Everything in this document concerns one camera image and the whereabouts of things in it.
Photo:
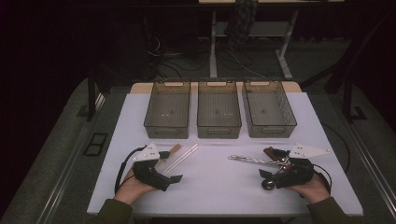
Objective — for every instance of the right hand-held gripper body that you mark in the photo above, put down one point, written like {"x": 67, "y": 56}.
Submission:
{"x": 295, "y": 174}

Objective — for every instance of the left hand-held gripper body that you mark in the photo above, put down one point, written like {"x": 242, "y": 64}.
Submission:
{"x": 146, "y": 172}

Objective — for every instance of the dark transparent plastic bin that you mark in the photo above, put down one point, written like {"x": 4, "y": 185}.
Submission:
{"x": 218, "y": 105}
{"x": 267, "y": 105}
{"x": 168, "y": 105}

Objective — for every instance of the person's left hand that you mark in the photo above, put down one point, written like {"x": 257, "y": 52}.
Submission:
{"x": 130, "y": 191}

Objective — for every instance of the person's right hand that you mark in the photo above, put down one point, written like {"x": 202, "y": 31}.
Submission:
{"x": 314, "y": 191}

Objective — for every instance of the white table cover board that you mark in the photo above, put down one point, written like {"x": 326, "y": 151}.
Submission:
{"x": 218, "y": 186}

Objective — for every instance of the wooden table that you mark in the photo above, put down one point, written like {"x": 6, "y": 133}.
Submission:
{"x": 137, "y": 88}

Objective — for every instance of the black metal stand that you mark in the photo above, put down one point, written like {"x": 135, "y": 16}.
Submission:
{"x": 347, "y": 99}
{"x": 91, "y": 99}

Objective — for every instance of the white-legged background desk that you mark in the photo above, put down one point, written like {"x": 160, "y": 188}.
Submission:
{"x": 213, "y": 46}

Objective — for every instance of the black slanted stand bar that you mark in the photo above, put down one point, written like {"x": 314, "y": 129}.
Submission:
{"x": 358, "y": 53}

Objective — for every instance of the dark patterned hanging cloth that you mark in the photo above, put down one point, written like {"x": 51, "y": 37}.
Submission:
{"x": 241, "y": 21}

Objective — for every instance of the metal floor rail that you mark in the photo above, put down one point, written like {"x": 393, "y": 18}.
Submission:
{"x": 62, "y": 183}
{"x": 373, "y": 168}

